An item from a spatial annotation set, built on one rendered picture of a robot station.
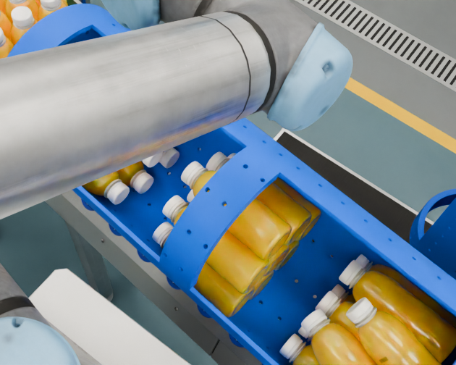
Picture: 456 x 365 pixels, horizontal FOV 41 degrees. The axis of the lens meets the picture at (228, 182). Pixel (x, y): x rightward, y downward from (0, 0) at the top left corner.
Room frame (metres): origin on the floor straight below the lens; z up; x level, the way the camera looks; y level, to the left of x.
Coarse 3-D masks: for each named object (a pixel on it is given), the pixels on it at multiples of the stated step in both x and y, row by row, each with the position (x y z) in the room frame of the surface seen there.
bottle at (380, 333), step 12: (372, 312) 0.29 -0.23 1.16; (384, 312) 0.29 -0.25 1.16; (360, 324) 0.27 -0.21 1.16; (372, 324) 0.27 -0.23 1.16; (384, 324) 0.27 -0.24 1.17; (396, 324) 0.27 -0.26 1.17; (360, 336) 0.26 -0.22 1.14; (372, 336) 0.25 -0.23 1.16; (384, 336) 0.25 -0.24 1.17; (396, 336) 0.26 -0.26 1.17; (408, 336) 0.26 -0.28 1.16; (372, 348) 0.24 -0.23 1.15; (384, 348) 0.24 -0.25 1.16; (396, 348) 0.24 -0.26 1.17; (408, 348) 0.24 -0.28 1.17; (420, 348) 0.25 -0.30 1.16; (384, 360) 0.23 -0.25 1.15; (396, 360) 0.23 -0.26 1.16; (408, 360) 0.23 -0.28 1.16; (420, 360) 0.23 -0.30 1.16; (432, 360) 0.23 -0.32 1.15
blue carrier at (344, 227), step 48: (48, 48) 0.63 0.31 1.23; (192, 144) 0.63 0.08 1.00; (240, 144) 0.50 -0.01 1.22; (240, 192) 0.41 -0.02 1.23; (336, 192) 0.46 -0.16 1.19; (144, 240) 0.41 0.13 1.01; (192, 240) 0.35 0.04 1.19; (336, 240) 0.46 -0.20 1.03; (384, 240) 0.38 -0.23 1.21; (192, 288) 0.31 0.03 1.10; (288, 288) 0.38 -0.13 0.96; (432, 288) 0.31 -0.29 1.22; (240, 336) 0.24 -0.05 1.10; (288, 336) 0.29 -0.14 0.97
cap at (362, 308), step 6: (360, 300) 0.31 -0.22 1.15; (366, 300) 0.31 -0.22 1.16; (354, 306) 0.30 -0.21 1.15; (360, 306) 0.29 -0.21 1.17; (366, 306) 0.29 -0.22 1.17; (372, 306) 0.30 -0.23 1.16; (348, 312) 0.29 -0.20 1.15; (354, 312) 0.29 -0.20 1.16; (360, 312) 0.29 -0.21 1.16; (366, 312) 0.29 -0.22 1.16; (348, 318) 0.28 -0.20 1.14; (354, 318) 0.28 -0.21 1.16; (360, 318) 0.28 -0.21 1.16
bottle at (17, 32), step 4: (36, 20) 0.83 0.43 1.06; (12, 24) 0.81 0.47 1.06; (32, 24) 0.81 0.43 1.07; (12, 28) 0.81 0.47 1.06; (16, 28) 0.80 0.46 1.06; (20, 28) 0.80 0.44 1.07; (24, 28) 0.80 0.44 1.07; (28, 28) 0.81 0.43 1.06; (12, 32) 0.80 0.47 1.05; (16, 32) 0.80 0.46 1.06; (20, 32) 0.80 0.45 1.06; (24, 32) 0.80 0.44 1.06; (12, 36) 0.80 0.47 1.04; (16, 36) 0.79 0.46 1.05; (20, 36) 0.79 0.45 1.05; (12, 40) 0.80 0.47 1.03; (16, 40) 0.79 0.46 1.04
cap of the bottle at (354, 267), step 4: (352, 264) 0.37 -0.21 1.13; (356, 264) 0.37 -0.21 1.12; (348, 268) 0.37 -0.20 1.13; (352, 268) 0.37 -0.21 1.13; (356, 268) 0.37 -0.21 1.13; (360, 268) 0.37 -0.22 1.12; (344, 272) 0.36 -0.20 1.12; (348, 272) 0.36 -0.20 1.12; (352, 272) 0.36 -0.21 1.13; (356, 272) 0.36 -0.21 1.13; (340, 276) 0.36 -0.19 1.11; (344, 276) 0.36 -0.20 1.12; (348, 276) 0.36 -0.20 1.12; (352, 276) 0.36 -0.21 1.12; (340, 280) 0.35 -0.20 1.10; (344, 280) 0.35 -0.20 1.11; (348, 280) 0.35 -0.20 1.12; (348, 284) 0.35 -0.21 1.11
